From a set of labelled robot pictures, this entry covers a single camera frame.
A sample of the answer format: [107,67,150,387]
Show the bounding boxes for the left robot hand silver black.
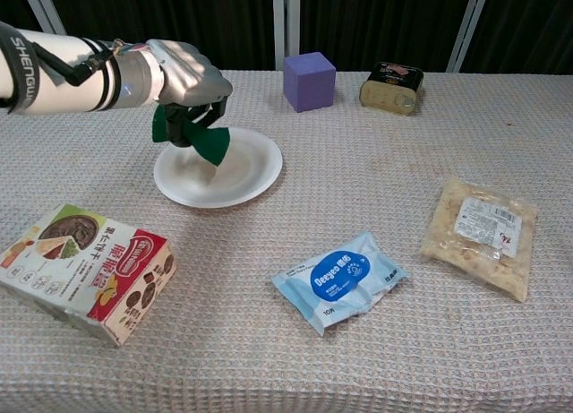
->
[143,39,234,148]

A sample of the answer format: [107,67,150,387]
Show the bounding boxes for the green yellow sponge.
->
[150,103,232,168]

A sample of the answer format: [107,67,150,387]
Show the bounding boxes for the white paper plate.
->
[153,125,284,210]

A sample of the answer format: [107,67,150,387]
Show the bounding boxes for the purple foam cube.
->
[282,51,338,114]

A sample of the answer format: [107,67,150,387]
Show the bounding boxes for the black luncheon meat can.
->
[359,61,425,117]

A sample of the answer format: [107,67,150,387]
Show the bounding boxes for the red white biscuit box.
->
[0,202,178,348]

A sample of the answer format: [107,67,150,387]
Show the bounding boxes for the blue wet wipes pack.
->
[269,231,411,338]

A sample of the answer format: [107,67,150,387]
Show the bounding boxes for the beige waffle weave tablecloth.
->
[0,67,573,413]

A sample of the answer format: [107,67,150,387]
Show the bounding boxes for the clear bag of beige food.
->
[419,176,540,304]

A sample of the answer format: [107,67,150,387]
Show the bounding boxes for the white vertical frame post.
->
[272,0,288,71]

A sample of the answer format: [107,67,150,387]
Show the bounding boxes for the white slanted frame bar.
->
[18,0,68,36]
[446,0,493,73]

